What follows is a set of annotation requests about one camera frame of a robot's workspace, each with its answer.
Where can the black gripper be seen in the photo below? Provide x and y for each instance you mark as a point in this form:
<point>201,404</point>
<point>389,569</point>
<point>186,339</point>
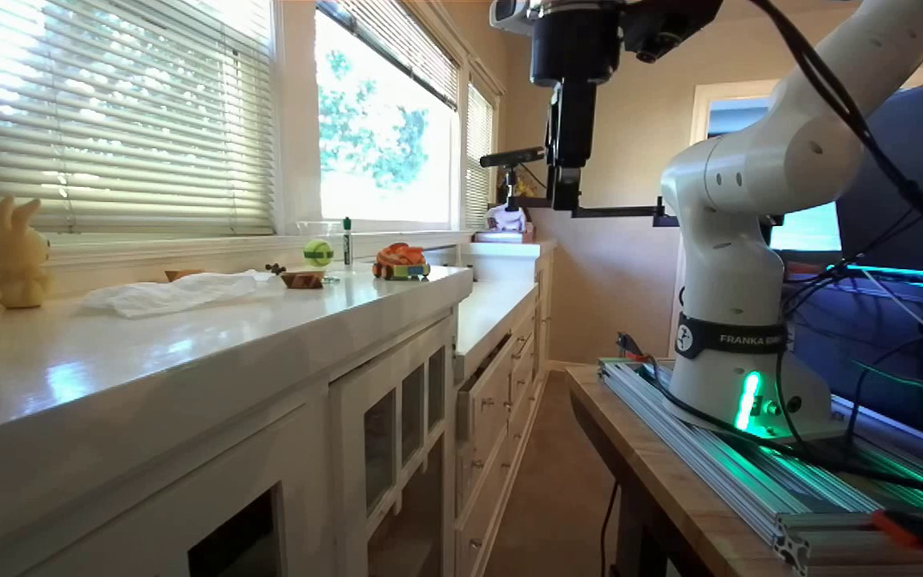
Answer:
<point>576,47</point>

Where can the white paper towel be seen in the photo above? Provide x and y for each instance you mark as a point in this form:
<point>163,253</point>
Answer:
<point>149,300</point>

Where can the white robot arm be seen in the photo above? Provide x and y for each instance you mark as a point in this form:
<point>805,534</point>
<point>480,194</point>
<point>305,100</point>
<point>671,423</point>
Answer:
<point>722,189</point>

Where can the green white marker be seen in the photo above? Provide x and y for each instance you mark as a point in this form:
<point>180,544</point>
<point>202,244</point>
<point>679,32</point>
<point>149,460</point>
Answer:
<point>348,242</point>

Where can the green tennis ball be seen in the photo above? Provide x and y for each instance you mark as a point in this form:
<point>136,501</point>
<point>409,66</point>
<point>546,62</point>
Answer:
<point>320,253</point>

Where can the blue monitor screen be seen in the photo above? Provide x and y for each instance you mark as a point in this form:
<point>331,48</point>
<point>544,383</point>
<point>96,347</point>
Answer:
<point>857,268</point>

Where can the white cabinet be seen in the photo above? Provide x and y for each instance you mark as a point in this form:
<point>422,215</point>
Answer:
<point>312,433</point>

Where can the white window blinds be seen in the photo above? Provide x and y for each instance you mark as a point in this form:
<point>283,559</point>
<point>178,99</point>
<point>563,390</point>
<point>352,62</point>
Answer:
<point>138,118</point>

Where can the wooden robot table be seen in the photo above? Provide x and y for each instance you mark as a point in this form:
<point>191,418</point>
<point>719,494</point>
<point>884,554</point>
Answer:
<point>669,517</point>

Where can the yellow bunny toy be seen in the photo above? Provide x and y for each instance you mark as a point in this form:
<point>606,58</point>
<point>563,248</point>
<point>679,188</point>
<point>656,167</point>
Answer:
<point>24,258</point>

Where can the black camera on boom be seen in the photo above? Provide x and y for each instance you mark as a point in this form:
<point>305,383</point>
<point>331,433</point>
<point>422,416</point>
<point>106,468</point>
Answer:
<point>511,158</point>

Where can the aluminium rail base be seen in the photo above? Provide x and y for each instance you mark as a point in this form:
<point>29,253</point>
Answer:
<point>824,510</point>

